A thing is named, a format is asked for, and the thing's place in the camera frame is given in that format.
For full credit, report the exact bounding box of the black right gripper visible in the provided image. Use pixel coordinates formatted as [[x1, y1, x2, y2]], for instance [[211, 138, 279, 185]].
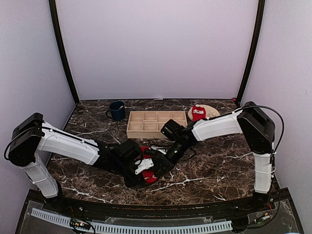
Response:
[[154, 140, 190, 176]]

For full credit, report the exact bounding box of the plain red sock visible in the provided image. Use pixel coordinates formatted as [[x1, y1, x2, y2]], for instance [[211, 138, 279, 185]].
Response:
[[141, 147, 158, 184]]

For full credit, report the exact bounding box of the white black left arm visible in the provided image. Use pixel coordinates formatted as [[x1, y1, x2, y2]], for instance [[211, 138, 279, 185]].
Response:
[[4, 113, 154, 213]]

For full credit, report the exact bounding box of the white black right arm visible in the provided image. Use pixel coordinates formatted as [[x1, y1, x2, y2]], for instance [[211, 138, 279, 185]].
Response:
[[154, 101, 281, 212]]

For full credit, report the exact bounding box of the wooden compartment tray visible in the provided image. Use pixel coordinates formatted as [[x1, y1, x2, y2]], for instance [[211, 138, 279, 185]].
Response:
[[126, 111, 187, 139]]

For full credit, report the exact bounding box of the red santa sock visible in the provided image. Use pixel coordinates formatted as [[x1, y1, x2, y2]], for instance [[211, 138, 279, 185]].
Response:
[[191, 104, 206, 121]]

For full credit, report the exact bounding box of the dark blue mug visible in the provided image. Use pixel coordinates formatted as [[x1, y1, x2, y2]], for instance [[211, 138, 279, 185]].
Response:
[[105, 100, 126, 121]]

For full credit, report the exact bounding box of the round beige decorated plate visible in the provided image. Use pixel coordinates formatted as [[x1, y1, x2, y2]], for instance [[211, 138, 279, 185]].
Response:
[[187, 104, 220, 121]]

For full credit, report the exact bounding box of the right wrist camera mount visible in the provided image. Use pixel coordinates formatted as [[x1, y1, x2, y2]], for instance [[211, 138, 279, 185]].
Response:
[[144, 147, 167, 156]]

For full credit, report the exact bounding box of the white slotted cable duct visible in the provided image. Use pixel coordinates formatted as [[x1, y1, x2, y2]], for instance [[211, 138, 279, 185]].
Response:
[[30, 208, 233, 234]]

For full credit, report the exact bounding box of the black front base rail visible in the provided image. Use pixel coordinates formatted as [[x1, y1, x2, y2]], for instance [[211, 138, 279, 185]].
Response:
[[26, 189, 293, 221]]

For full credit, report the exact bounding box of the black left corner post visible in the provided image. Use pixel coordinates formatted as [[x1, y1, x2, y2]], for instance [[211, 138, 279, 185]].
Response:
[[48, 0, 80, 105]]

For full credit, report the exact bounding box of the black corner post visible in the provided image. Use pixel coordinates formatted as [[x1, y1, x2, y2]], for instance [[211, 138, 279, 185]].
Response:
[[233, 0, 266, 107], [48, 0, 80, 105]]

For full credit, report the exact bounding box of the black right corner post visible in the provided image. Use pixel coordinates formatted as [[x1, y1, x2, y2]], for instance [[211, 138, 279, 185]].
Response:
[[233, 0, 266, 107]]

